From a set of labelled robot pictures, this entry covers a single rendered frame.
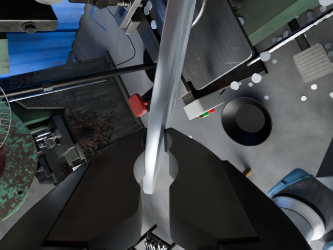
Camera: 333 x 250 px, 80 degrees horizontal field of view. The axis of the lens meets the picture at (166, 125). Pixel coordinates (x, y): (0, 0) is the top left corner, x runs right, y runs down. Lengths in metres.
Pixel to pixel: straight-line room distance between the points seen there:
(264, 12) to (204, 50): 0.16
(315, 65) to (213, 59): 0.63
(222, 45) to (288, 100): 0.85
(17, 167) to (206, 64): 1.33
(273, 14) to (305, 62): 0.51
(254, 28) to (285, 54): 0.66
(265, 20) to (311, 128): 0.81
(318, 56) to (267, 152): 0.61
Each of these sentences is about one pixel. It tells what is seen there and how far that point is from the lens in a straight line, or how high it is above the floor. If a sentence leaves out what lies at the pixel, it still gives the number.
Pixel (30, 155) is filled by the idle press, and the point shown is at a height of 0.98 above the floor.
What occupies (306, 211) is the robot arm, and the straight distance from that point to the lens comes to 0.56.
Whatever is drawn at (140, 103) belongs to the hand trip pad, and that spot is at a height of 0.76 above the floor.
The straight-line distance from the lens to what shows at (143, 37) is 0.65.
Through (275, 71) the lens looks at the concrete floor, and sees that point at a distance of 1.19.
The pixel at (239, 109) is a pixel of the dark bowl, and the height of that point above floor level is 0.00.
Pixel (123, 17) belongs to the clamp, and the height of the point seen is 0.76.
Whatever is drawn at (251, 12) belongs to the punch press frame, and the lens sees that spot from 0.52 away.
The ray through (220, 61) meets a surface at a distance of 0.40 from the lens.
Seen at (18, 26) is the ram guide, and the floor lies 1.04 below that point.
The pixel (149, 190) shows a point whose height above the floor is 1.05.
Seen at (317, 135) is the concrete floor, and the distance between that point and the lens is 1.23.
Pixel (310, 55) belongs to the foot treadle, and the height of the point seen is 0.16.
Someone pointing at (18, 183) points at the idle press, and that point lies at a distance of 1.53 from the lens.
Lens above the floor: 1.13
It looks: 40 degrees down
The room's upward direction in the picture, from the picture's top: 116 degrees counter-clockwise
